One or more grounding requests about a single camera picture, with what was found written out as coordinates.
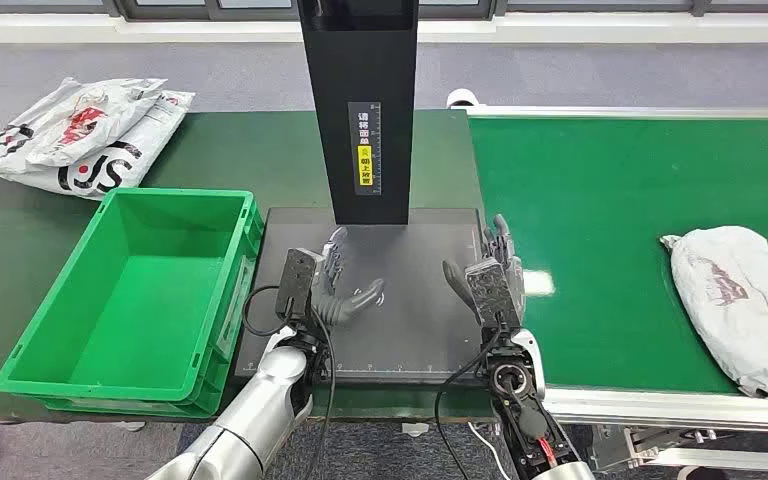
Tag white parcel bag red print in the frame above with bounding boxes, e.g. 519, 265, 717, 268
0, 77, 168, 168

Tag white floor cable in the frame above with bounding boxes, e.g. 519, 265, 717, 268
466, 421, 512, 480

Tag green conveyor belt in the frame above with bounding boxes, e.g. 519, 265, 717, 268
466, 115, 768, 395

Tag white conveyor end roller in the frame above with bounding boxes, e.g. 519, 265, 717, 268
446, 87, 481, 111

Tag grey parcel red print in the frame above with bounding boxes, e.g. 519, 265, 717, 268
660, 225, 768, 401

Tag aluminium conveyor frame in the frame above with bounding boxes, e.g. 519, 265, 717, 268
466, 104, 768, 473

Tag black inbound scanner machine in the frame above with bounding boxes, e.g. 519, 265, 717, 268
234, 0, 491, 389

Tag black left wrist camera plate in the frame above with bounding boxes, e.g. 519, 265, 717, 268
275, 248, 324, 321

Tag green plastic crate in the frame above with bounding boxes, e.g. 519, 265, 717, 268
0, 187, 265, 420

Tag black right wrist camera plate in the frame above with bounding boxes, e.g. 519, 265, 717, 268
465, 258, 523, 331

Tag white parcel bag black letters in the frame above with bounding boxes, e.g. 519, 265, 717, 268
0, 89, 196, 201

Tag black wrist camera plate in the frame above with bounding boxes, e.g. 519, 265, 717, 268
275, 248, 324, 321
465, 258, 523, 331

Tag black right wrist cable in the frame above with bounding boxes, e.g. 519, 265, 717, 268
434, 331, 501, 480

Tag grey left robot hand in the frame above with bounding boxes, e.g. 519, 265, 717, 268
311, 227, 386, 327

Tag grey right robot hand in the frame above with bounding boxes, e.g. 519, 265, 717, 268
442, 213, 526, 318

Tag black yellow label sticker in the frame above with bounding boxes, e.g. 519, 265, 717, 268
348, 101, 383, 197

